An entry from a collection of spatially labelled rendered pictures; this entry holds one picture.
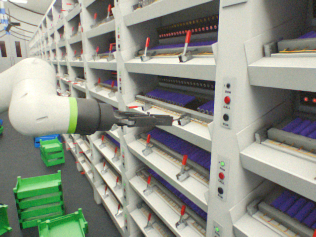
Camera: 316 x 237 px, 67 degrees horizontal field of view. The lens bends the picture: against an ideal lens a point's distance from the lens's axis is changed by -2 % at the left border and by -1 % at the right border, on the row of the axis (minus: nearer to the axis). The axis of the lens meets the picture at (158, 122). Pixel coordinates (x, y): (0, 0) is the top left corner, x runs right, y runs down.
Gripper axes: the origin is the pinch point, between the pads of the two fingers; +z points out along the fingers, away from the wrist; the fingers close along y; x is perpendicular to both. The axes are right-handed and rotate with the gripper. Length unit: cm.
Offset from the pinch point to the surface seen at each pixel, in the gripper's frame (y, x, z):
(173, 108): -9.8, 2.5, 10.7
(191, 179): 3.0, -19.6, 13.9
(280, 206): 31.6, -14.7, 18.7
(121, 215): -69, -78, 24
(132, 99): -44.3, 1.1, 10.1
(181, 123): 1.0, -0.5, 7.1
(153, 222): -27, -56, 21
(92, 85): -114, 2, 9
